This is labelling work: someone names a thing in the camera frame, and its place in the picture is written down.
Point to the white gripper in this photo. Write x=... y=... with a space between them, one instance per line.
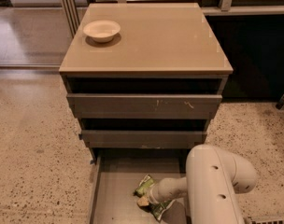
x=156 y=194

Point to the green jalapeno chip bag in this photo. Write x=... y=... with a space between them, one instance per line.
x=157 y=210

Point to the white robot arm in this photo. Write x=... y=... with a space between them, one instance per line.
x=213 y=178

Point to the bottom grey open drawer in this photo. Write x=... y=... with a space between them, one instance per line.
x=117 y=175

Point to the middle grey drawer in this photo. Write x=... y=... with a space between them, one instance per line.
x=142 y=139

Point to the top grey drawer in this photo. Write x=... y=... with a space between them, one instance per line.
x=143 y=106

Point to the grey drawer cabinet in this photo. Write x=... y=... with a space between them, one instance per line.
x=160 y=49

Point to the white floor vent grille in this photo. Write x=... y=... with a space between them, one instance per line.
x=264 y=220

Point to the white paper bowl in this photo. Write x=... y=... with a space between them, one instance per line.
x=101 y=31

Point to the small black floor object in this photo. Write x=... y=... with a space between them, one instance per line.
x=280 y=103

